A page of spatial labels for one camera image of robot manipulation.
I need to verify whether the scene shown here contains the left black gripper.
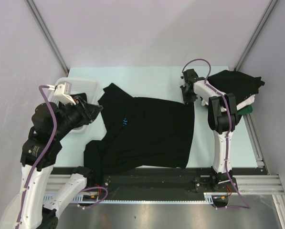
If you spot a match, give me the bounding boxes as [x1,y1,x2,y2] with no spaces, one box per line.
[53,94,103,138]

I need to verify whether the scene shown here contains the white plastic laundry basket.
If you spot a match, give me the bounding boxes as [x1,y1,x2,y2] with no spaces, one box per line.
[51,77,99,136]

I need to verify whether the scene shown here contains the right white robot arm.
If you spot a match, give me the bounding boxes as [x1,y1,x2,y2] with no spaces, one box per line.
[180,69,239,191]

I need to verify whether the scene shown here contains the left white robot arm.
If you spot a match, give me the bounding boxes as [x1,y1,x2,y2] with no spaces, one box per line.
[0,95,103,229]

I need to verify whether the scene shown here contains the black printed t-shirt in basket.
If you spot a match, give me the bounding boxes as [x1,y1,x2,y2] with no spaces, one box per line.
[70,93,87,105]

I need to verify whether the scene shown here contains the white folded t-shirt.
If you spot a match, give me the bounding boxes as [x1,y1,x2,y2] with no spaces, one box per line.
[201,94,255,111]

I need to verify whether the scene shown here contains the green folded t-shirt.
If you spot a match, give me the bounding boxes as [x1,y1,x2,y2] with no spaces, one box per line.
[238,105,253,115]

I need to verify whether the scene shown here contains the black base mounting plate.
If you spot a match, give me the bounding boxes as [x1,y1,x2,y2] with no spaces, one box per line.
[51,166,267,208]

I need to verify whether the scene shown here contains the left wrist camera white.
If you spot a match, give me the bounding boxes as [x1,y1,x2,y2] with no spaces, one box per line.
[48,81,75,104]

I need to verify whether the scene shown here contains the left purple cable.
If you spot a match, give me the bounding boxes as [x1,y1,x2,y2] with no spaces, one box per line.
[14,85,109,229]

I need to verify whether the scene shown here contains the purple cable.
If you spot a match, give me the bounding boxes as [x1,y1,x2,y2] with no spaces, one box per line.
[14,85,109,229]
[182,58,250,209]

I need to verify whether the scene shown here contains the white slotted cable duct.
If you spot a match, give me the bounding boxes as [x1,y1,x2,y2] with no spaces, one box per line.
[44,192,214,205]

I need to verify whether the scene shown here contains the right aluminium frame post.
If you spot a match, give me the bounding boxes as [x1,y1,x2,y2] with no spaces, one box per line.
[233,0,280,71]

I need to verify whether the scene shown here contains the aluminium frame post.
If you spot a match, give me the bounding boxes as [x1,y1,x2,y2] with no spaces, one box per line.
[24,0,70,76]
[233,0,280,71]

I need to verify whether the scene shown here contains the left aluminium frame post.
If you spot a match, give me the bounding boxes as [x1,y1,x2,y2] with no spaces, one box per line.
[24,0,70,76]

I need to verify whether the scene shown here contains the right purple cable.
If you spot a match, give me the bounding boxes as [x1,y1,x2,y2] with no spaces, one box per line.
[182,58,250,209]

